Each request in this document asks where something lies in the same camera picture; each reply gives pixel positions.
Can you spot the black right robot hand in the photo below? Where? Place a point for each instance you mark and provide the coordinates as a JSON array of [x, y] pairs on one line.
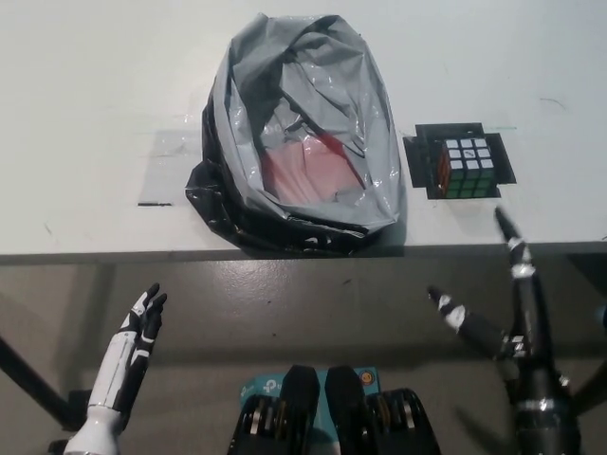
[[533, 360]]

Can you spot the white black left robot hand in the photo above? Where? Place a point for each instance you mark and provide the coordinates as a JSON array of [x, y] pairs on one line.
[[121, 360]]

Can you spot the rubik's cube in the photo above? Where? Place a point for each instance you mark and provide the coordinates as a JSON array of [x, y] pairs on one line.
[[467, 161]]

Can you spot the grey black plastic bag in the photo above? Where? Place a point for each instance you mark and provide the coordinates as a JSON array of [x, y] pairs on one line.
[[237, 118]]

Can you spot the black table leg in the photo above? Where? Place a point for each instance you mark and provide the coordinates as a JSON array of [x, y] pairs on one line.
[[28, 374], [593, 379]]

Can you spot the short black tape strip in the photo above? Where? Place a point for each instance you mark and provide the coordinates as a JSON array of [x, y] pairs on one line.
[[154, 204]]

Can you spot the robot torso black blocks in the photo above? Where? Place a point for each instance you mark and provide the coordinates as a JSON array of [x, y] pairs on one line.
[[299, 393]]

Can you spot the clear tape patch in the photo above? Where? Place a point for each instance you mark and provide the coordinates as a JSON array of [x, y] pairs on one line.
[[166, 166]]

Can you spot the black tape square marker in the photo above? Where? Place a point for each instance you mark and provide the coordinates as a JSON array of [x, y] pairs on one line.
[[419, 161]]

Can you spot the red flat packet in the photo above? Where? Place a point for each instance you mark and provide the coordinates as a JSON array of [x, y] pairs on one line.
[[308, 175]]

